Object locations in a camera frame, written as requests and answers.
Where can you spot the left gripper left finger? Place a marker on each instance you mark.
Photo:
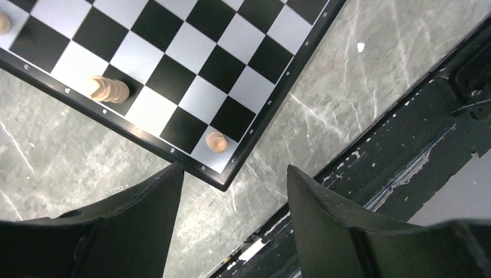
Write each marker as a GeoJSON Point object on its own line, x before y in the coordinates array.
{"type": "Point", "coordinates": [127, 234]}

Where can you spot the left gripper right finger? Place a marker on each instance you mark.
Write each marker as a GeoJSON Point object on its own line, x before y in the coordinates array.
{"type": "Point", "coordinates": [335, 237]}

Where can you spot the light wooden rook piece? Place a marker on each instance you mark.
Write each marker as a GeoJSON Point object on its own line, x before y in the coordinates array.
{"type": "Point", "coordinates": [217, 142]}

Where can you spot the light wooden bishop piece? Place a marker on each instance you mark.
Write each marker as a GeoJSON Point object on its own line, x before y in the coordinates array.
{"type": "Point", "coordinates": [104, 89]}

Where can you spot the black and white chessboard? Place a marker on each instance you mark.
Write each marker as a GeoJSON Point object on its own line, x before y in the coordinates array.
{"type": "Point", "coordinates": [192, 67]}

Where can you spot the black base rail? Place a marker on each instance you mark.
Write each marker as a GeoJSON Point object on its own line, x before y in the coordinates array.
{"type": "Point", "coordinates": [405, 158]}

